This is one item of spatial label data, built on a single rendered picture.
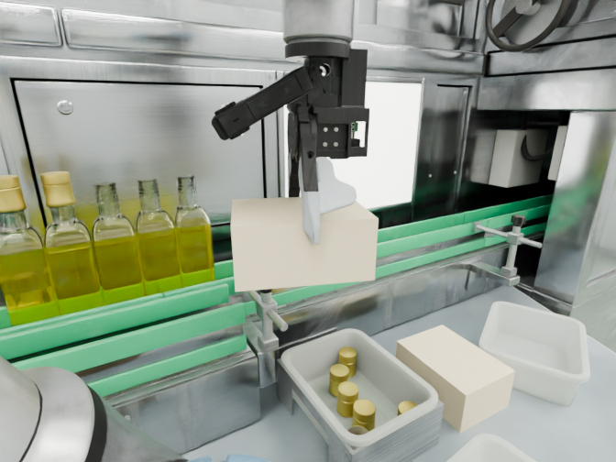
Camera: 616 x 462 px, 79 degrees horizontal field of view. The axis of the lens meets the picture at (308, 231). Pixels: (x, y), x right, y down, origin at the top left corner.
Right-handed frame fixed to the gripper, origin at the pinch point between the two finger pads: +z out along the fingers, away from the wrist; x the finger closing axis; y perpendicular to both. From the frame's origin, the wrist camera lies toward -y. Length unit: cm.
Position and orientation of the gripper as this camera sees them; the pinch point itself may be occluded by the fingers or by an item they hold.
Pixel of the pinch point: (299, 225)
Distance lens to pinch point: 46.0
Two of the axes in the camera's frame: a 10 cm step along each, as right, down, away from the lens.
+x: -1.8, -3.1, 9.3
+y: 9.8, -0.5, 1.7
